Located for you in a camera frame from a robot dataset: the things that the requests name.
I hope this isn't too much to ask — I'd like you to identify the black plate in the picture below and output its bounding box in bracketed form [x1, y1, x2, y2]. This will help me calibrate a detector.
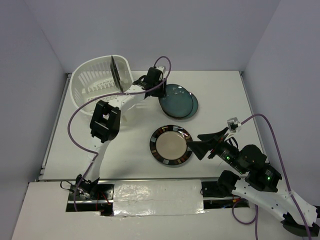
[110, 55, 125, 93]

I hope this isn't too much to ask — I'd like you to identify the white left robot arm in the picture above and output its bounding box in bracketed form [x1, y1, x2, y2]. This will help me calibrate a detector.
[75, 66, 166, 200]

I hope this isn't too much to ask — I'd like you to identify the beige plate with dark rim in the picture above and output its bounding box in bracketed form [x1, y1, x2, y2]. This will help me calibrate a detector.
[149, 124, 193, 168]

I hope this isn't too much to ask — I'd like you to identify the blue glazed ceramic plate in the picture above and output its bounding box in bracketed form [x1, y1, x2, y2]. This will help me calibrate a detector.
[176, 92, 199, 120]

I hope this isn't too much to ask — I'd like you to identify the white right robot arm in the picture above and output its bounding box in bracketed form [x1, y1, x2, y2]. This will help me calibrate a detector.
[187, 128, 320, 237]

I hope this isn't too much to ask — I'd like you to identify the white plastic dish rack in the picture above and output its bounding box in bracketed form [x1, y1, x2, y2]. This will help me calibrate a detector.
[69, 55, 139, 124]

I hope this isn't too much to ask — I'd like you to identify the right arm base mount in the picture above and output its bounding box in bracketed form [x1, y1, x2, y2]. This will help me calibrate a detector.
[200, 181, 249, 210]

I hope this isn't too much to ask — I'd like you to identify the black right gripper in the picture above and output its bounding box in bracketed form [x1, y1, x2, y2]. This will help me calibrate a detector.
[184, 126, 246, 173]

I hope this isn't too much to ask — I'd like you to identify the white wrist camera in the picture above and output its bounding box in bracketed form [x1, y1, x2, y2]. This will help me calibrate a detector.
[226, 117, 242, 139]
[154, 66, 166, 78]

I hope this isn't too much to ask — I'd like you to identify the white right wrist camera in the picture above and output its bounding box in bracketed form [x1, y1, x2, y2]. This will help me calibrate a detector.
[226, 117, 242, 139]

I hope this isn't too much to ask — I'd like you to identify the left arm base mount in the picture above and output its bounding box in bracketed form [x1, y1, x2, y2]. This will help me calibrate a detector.
[59, 180, 115, 217]

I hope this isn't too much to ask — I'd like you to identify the silver foil tape sheet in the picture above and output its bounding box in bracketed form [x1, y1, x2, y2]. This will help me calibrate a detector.
[113, 179, 205, 217]

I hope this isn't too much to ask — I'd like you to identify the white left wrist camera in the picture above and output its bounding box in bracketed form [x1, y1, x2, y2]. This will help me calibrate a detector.
[154, 66, 166, 78]

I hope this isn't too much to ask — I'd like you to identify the teal plate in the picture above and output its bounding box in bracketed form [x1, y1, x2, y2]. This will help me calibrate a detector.
[158, 83, 189, 120]

